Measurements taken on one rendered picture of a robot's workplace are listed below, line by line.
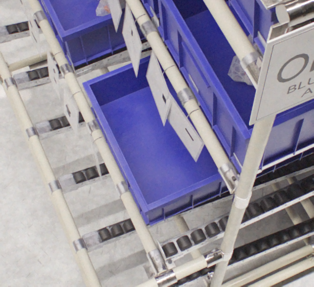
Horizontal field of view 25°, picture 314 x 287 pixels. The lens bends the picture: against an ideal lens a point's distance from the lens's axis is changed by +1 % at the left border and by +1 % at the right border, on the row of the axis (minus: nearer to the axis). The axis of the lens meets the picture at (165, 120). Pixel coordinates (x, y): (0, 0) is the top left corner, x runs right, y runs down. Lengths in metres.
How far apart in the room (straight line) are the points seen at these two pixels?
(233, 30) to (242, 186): 0.35
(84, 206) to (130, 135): 0.76
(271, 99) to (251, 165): 0.25
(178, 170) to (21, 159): 0.99
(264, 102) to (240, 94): 0.46
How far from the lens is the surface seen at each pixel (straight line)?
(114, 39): 1.87
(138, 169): 1.73
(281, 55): 0.90
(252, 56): 1.05
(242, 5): 1.05
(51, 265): 2.44
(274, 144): 1.32
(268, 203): 1.71
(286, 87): 0.99
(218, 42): 1.51
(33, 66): 2.64
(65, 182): 2.06
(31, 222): 2.50
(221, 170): 1.39
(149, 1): 1.53
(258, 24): 1.02
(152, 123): 1.78
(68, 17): 1.98
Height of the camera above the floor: 2.31
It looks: 62 degrees down
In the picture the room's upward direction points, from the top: 2 degrees clockwise
